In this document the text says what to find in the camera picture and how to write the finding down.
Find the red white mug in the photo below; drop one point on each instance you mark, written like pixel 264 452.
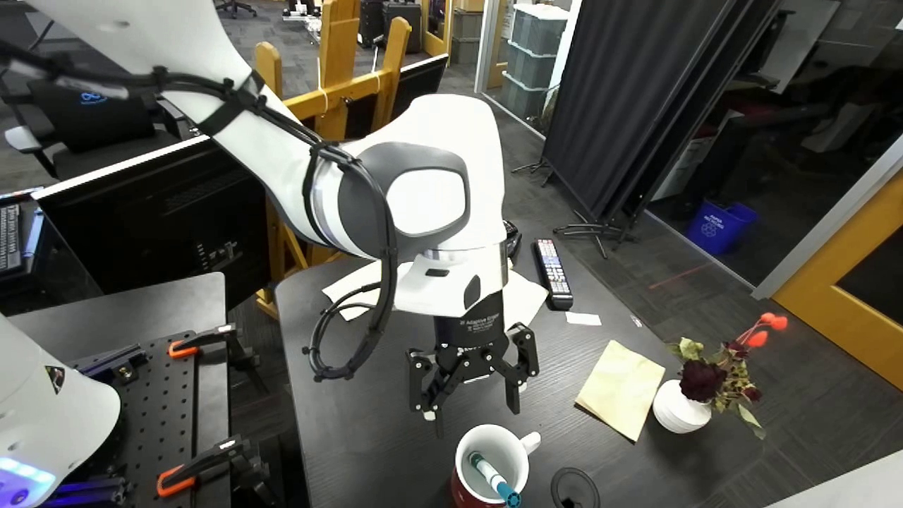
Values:
pixel 504 451

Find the round table grommet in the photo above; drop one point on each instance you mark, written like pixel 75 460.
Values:
pixel 573 491

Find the white flower vase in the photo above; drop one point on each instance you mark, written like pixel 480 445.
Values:
pixel 678 414

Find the orange black clamp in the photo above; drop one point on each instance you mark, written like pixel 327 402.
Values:
pixel 233 460
pixel 213 345

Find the folded beige napkin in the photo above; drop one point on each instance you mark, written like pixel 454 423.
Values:
pixel 351 294

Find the beige napkin near vase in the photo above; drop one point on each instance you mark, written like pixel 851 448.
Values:
pixel 619 392

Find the small white card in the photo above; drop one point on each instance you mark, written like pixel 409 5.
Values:
pixel 585 321

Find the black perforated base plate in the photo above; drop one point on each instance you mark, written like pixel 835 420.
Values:
pixel 152 433

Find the blue bin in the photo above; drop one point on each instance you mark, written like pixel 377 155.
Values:
pixel 719 228

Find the wooden easel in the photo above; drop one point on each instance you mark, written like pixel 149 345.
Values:
pixel 327 102

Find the black office chair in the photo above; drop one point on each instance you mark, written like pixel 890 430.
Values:
pixel 80 131

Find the orange black clamp upper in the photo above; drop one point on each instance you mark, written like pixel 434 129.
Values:
pixel 213 345

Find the stacked plastic drawers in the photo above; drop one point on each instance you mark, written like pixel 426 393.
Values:
pixel 529 59

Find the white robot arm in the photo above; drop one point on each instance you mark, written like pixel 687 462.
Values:
pixel 419 197

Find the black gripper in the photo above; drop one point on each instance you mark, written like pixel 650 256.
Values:
pixel 470 348

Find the blue white pen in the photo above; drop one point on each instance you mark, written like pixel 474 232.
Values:
pixel 494 481

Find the black monitor panel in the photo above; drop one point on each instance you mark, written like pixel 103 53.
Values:
pixel 162 217

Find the orange wooden door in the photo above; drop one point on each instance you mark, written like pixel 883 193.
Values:
pixel 828 297

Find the long black remote control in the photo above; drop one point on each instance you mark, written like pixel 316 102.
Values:
pixel 560 297

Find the black curtain backdrop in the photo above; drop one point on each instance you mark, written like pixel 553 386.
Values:
pixel 632 67

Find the beige napkin centre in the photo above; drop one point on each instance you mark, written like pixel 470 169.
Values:
pixel 522 301

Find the orange black clamp lower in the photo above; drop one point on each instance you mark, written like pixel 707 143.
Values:
pixel 233 460

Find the dried red flowers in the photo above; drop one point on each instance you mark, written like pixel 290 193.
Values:
pixel 724 379

